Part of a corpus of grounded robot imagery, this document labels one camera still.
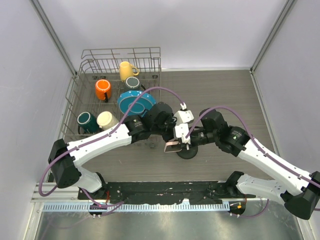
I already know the yellow mug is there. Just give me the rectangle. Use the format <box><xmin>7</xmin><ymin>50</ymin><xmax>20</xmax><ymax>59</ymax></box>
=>
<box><xmin>119</xmin><ymin>61</ymin><xmax>140</xmax><ymax>82</ymax></box>

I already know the blue ceramic plate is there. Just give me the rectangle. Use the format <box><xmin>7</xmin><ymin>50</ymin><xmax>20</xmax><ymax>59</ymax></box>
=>
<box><xmin>116</xmin><ymin>90</ymin><xmax>158</xmax><ymax>118</ymax></box>

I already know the grey mug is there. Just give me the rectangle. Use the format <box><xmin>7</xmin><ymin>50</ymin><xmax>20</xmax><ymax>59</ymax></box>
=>
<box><xmin>124</xmin><ymin>76</ymin><xmax>146</xmax><ymax>92</ymax></box>

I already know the white slotted cable duct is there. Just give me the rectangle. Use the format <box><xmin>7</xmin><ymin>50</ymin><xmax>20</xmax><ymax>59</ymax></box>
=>
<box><xmin>42</xmin><ymin>201</ymin><xmax>230</xmax><ymax>213</ymax></box>

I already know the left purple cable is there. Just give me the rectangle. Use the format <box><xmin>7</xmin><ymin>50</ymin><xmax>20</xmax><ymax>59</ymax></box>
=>
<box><xmin>39</xmin><ymin>86</ymin><xmax>187</xmax><ymax>217</ymax></box>

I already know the pink case smartphone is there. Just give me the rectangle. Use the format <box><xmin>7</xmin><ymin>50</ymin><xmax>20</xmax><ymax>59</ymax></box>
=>
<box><xmin>163</xmin><ymin>140</ymin><xmax>182</xmax><ymax>153</ymax></box>

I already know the aluminium frame rail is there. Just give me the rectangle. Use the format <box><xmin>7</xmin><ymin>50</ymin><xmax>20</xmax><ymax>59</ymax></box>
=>
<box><xmin>29</xmin><ymin>0</ymin><xmax>78</xmax><ymax>76</ymax></box>

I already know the grey wire dish rack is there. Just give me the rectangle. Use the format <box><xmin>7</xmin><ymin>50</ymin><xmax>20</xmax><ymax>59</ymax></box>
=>
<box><xmin>59</xmin><ymin>47</ymin><xmax>162</xmax><ymax>142</ymax></box>

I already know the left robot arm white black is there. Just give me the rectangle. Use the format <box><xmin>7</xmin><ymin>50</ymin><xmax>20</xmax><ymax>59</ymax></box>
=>
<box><xmin>48</xmin><ymin>102</ymin><xmax>177</xmax><ymax>200</ymax></box>

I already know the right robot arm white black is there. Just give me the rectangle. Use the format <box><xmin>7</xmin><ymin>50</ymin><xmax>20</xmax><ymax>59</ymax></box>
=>
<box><xmin>185</xmin><ymin>107</ymin><xmax>320</xmax><ymax>220</ymax></box>

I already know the dark teal mug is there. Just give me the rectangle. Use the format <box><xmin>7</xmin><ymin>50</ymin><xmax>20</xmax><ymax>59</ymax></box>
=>
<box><xmin>77</xmin><ymin>111</ymin><xmax>100</xmax><ymax>135</ymax></box>

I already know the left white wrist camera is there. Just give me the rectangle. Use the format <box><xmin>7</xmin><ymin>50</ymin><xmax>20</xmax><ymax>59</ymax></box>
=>
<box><xmin>173</xmin><ymin>102</ymin><xmax>194</xmax><ymax>125</ymax></box>

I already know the cream mug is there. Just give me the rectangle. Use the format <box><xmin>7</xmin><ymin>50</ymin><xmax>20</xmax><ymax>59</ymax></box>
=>
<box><xmin>96</xmin><ymin>111</ymin><xmax>119</xmax><ymax>131</ymax></box>

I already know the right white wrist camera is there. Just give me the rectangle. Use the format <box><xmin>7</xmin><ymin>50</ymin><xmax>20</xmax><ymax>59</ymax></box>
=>
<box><xmin>174</xmin><ymin>123</ymin><xmax>191</xmax><ymax>150</ymax></box>

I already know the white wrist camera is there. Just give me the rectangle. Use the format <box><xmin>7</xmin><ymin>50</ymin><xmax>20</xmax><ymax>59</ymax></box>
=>
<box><xmin>174</xmin><ymin>123</ymin><xmax>191</xmax><ymax>150</ymax></box>
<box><xmin>173</xmin><ymin>102</ymin><xmax>194</xmax><ymax>125</ymax></box>

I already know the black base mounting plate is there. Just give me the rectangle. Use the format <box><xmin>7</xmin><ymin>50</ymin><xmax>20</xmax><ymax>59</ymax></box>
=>
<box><xmin>92</xmin><ymin>181</ymin><xmax>256</xmax><ymax>205</ymax></box>

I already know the orange mug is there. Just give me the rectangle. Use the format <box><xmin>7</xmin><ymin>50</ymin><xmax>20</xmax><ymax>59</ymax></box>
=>
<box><xmin>95</xmin><ymin>79</ymin><xmax>112</xmax><ymax>103</ymax></box>

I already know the black phone stand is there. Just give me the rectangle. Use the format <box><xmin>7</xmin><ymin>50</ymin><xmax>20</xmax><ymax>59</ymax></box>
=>
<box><xmin>176</xmin><ymin>146</ymin><xmax>198</xmax><ymax>160</ymax></box>

